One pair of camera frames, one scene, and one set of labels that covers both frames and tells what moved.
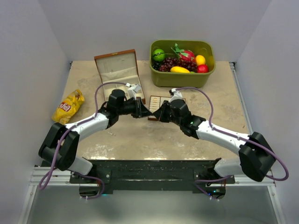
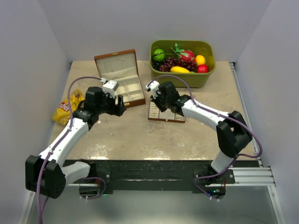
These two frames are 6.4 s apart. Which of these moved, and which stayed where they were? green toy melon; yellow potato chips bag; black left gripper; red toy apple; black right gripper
Moved: black right gripper; black left gripper
Stayed: green toy melon; yellow potato chips bag; red toy apple
